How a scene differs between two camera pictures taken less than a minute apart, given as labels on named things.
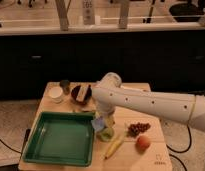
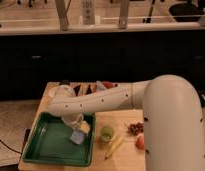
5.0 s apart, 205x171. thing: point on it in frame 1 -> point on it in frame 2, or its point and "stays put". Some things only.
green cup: [105, 134] stays put
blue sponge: [98, 123] -> [77, 136]
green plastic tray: [61, 138] stays put
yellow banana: [114, 147] stays put
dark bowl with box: [81, 93] stays put
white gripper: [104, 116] -> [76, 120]
